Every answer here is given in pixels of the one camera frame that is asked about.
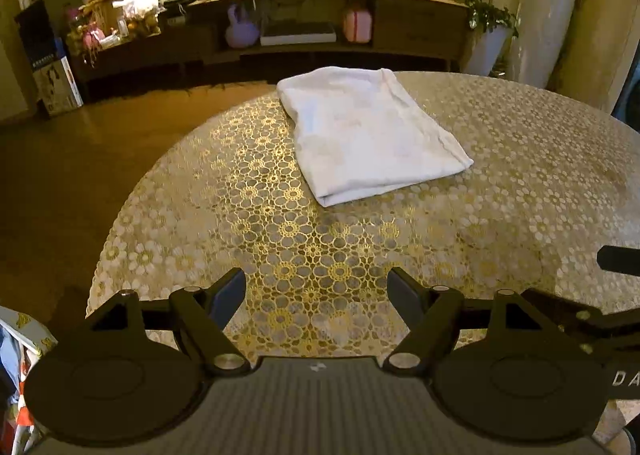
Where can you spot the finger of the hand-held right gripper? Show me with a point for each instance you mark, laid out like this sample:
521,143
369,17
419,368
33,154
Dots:
620,261
590,322

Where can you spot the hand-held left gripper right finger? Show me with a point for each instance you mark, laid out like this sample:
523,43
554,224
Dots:
404,292

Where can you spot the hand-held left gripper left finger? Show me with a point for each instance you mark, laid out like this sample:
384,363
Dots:
229,292

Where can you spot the white pink-printed garment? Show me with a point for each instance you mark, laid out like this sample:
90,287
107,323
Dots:
365,135

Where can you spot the pile of mixed clothes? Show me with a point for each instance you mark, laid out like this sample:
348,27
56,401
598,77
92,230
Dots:
27,350

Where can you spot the gold floral lace tablecloth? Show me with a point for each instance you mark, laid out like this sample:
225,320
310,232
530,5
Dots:
525,175

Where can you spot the white planter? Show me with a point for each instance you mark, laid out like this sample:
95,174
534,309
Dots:
490,52

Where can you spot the beige curtain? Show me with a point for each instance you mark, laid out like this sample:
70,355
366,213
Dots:
565,10

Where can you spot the purple vase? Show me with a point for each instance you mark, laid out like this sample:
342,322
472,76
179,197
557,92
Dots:
241,31

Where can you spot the cat print cardboard box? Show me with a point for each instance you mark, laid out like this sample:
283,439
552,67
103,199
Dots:
59,87

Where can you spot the flat white box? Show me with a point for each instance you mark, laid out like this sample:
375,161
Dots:
297,34

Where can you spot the long wooden cabinet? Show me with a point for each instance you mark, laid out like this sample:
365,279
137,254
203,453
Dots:
400,25

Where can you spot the yellow gift basket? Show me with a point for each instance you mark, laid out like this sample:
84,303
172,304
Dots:
107,5

